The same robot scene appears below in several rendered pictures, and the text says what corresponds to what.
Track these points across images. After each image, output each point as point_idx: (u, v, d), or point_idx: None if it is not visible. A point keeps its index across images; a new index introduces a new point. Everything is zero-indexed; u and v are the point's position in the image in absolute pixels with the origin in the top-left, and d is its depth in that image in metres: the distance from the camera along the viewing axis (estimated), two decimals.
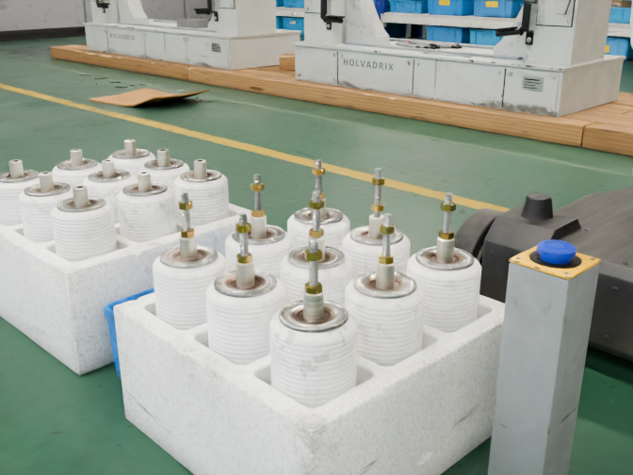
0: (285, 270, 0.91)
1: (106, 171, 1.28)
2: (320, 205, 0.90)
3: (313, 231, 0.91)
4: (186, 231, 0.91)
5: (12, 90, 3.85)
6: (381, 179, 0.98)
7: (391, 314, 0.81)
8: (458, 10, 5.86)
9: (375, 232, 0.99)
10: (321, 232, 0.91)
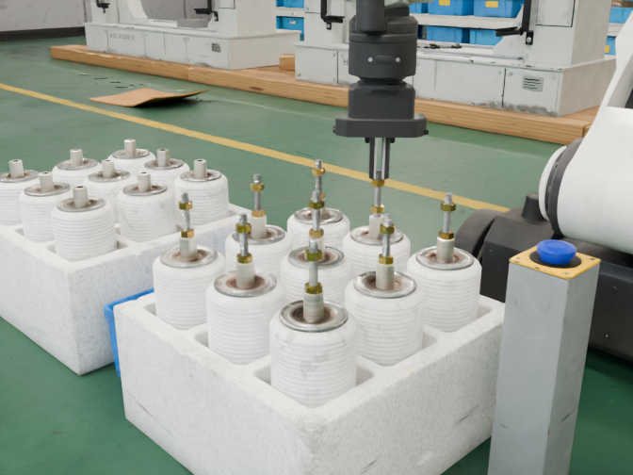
0: (285, 270, 0.91)
1: (106, 171, 1.28)
2: (320, 205, 0.90)
3: (313, 231, 0.91)
4: (186, 231, 0.91)
5: (12, 90, 3.85)
6: (381, 184, 0.97)
7: (391, 314, 0.81)
8: (458, 10, 5.86)
9: (375, 232, 0.99)
10: (321, 232, 0.91)
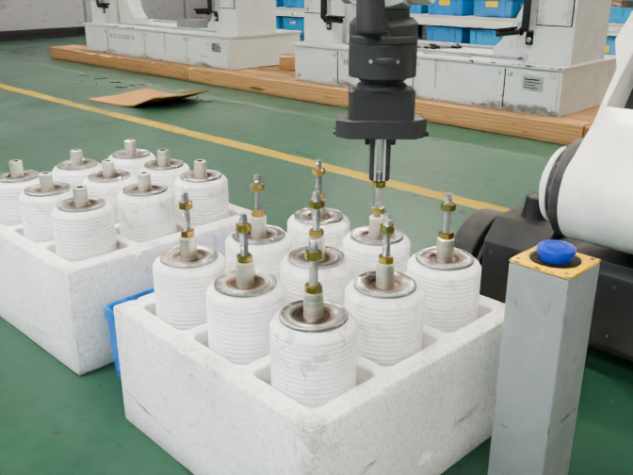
0: (285, 270, 0.91)
1: (106, 171, 1.28)
2: (320, 205, 0.90)
3: (313, 231, 0.91)
4: (186, 231, 0.91)
5: (12, 90, 3.85)
6: (372, 183, 0.98)
7: (391, 314, 0.81)
8: (458, 10, 5.86)
9: (375, 232, 0.99)
10: (321, 232, 0.91)
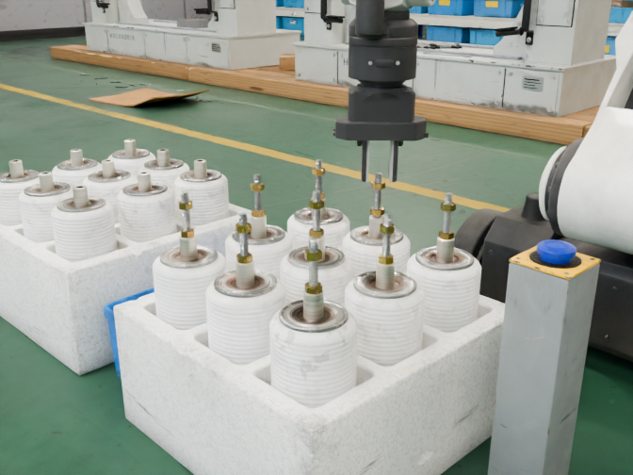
0: (285, 270, 0.91)
1: (106, 171, 1.28)
2: (320, 205, 0.90)
3: (313, 231, 0.91)
4: (186, 231, 0.91)
5: (12, 90, 3.85)
6: (383, 184, 0.98)
7: (391, 314, 0.81)
8: (458, 10, 5.86)
9: (375, 232, 0.99)
10: (321, 232, 0.91)
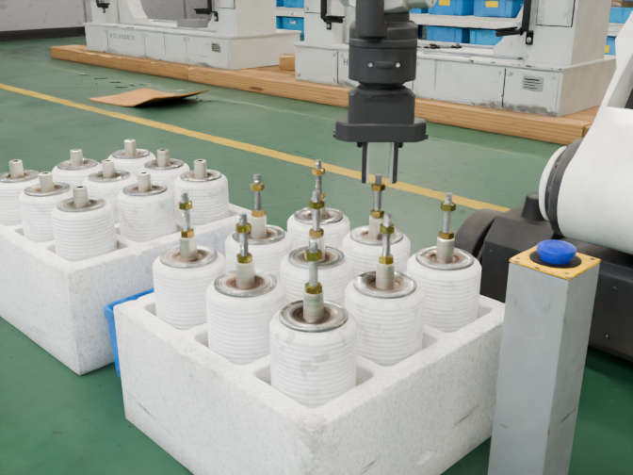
0: (285, 270, 0.91)
1: (106, 171, 1.28)
2: (320, 205, 0.90)
3: (313, 231, 0.91)
4: (186, 231, 0.91)
5: (12, 90, 3.85)
6: (377, 188, 0.97)
7: (391, 314, 0.81)
8: (458, 10, 5.86)
9: (375, 232, 0.99)
10: (321, 232, 0.91)
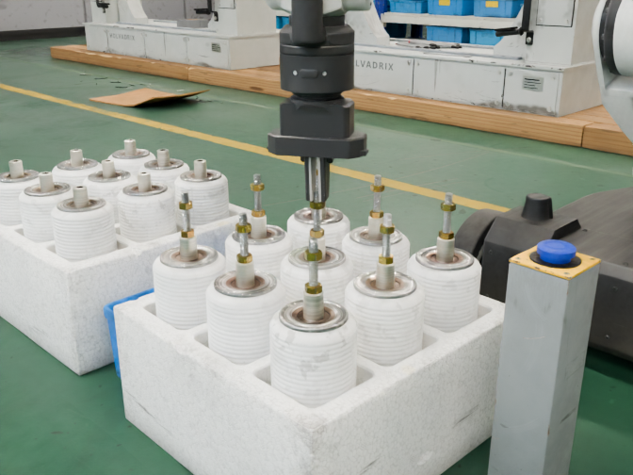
0: (285, 270, 0.91)
1: (106, 171, 1.28)
2: (321, 205, 0.89)
3: (314, 231, 0.91)
4: (186, 231, 0.91)
5: (12, 90, 3.85)
6: (382, 188, 0.97)
7: (391, 314, 0.81)
8: (458, 10, 5.86)
9: (374, 232, 0.99)
10: (322, 232, 0.91)
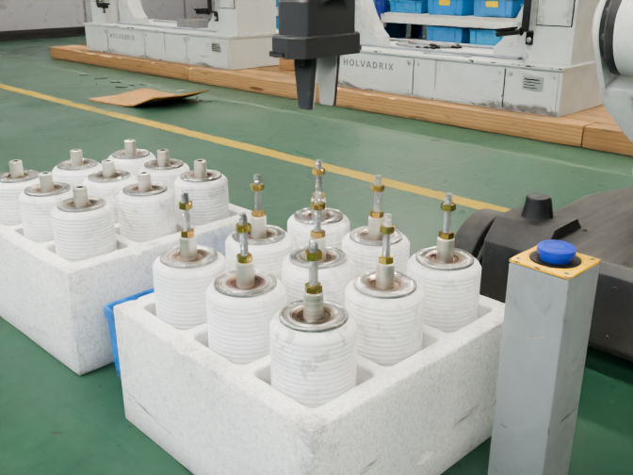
0: (282, 263, 0.93)
1: (106, 171, 1.28)
2: (310, 204, 0.90)
3: None
4: (186, 231, 0.91)
5: (12, 90, 3.85)
6: (382, 188, 0.97)
7: (391, 314, 0.81)
8: (458, 10, 5.86)
9: (374, 232, 0.99)
10: (310, 232, 0.92)
